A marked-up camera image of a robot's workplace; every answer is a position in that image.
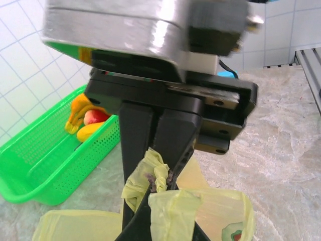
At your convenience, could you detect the orange yellow fake banana bunch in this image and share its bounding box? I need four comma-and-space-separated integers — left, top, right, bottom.
64, 93, 89, 134

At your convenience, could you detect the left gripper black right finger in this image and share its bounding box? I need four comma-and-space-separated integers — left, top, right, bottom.
192, 221, 212, 241

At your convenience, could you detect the yellow banana toy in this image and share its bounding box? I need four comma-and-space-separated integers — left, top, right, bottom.
76, 119, 112, 143

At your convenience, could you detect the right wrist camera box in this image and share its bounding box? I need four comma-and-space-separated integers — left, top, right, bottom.
40, 0, 265, 76

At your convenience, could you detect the yellow avocado print plastic bag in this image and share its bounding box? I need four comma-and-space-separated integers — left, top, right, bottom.
31, 147, 255, 241

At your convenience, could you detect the green plastic basket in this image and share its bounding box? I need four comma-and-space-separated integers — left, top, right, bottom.
0, 84, 120, 207

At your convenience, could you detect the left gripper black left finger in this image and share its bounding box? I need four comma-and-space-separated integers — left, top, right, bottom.
115, 187, 152, 241

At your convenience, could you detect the aluminium side rail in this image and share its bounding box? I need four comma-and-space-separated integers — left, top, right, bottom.
292, 47, 321, 118

